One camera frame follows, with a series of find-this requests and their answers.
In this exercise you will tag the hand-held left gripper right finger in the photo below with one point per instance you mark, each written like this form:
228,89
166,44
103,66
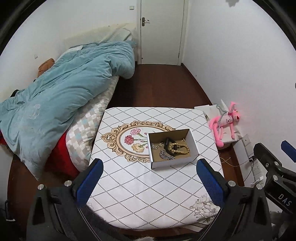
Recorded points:
209,178

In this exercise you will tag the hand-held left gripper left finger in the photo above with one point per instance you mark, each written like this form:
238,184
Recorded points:
89,183

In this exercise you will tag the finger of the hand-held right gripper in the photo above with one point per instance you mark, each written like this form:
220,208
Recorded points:
268,162
289,150

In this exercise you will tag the cardboard box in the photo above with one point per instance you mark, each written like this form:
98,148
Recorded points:
173,163

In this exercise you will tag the black smart band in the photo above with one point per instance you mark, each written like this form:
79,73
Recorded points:
166,144

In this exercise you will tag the black charger plug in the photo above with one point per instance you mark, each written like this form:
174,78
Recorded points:
251,159

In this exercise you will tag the diamond-patterned floral tablecloth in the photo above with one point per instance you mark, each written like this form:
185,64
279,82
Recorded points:
129,185

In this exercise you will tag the red blanket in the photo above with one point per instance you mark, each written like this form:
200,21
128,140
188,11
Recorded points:
62,153

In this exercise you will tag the checkered bed sheet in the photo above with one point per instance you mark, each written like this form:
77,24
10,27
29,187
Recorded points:
85,129

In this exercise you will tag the pink plush toy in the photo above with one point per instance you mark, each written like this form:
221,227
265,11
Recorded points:
235,117

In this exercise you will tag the teal quilt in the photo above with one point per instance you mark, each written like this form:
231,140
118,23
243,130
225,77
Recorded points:
57,92

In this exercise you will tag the cream textured pillow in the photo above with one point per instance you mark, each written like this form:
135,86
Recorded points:
118,36

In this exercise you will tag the white door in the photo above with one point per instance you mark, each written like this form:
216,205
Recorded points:
161,34

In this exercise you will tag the white wall socket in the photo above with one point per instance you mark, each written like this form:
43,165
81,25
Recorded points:
245,141
257,171

